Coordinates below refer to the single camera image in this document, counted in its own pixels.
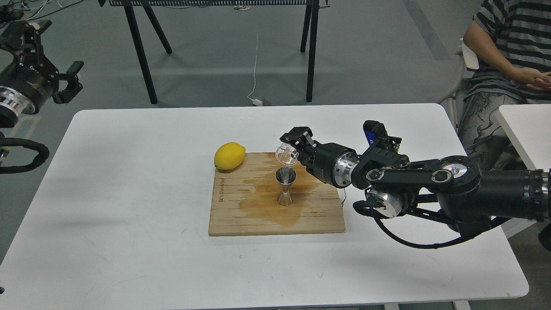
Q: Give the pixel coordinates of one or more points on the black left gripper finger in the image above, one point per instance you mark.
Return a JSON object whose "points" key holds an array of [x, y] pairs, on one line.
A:
{"points": [[73, 85], [23, 41]]}

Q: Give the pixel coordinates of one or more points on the person's left hand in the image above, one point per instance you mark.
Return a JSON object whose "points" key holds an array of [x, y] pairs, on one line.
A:
{"points": [[535, 80]]}

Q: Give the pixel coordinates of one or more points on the yellow lemon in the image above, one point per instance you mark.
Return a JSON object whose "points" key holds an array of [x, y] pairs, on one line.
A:
{"points": [[229, 156]]}

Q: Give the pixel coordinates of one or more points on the steel double jigger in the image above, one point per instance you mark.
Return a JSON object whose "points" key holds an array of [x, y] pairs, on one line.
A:
{"points": [[285, 176]]}

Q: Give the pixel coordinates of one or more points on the white chair armrest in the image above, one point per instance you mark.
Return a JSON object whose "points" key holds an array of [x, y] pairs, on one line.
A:
{"points": [[469, 57]]}

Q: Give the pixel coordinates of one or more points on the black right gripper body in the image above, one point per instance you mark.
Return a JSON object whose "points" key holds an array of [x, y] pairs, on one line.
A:
{"points": [[333, 164]]}

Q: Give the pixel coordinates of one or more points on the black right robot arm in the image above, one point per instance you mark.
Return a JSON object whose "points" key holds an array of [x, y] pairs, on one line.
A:
{"points": [[452, 190]]}

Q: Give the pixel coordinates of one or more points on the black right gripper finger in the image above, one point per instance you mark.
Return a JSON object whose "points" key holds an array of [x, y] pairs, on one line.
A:
{"points": [[300, 139], [306, 161]]}

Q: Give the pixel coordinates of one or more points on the small clear glass cup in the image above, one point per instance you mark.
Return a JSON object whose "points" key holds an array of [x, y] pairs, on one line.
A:
{"points": [[286, 154]]}

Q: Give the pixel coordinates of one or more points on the wooden cutting board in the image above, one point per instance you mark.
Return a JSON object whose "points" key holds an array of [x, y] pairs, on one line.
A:
{"points": [[244, 202]]}

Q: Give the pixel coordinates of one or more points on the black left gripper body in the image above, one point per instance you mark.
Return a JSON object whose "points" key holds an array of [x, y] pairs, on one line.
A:
{"points": [[25, 91]]}

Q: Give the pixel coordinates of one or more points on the black trestle table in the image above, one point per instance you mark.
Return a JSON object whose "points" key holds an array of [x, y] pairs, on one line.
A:
{"points": [[216, 30]]}

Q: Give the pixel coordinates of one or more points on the person in striped shirt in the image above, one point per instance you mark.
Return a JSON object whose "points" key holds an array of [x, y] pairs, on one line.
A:
{"points": [[506, 35]]}

